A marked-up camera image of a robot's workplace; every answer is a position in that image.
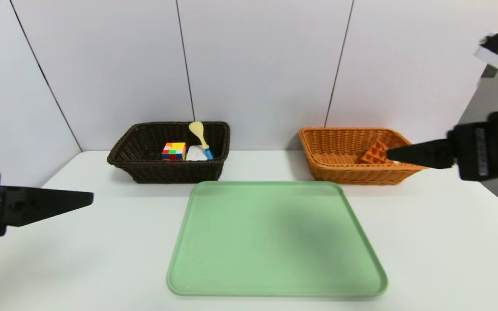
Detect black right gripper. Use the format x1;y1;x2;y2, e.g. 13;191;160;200
386;99;498;181

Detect toy waffle slice with fruit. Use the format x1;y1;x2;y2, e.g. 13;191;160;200
360;141;401;165

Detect multicoloured puzzle cube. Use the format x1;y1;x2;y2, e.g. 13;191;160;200
162;142;187;161

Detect white oblong case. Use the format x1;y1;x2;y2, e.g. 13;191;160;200
186;146;208;162

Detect wooden spoon with blue handle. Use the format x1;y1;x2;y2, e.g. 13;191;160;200
188;121;214;160

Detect orange wicker basket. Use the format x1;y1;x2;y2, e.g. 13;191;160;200
299;127;431;185

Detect dark brown wicker basket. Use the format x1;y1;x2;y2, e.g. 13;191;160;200
107;121;231;184

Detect light green plastic tray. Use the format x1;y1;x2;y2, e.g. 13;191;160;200
166;181;389;298

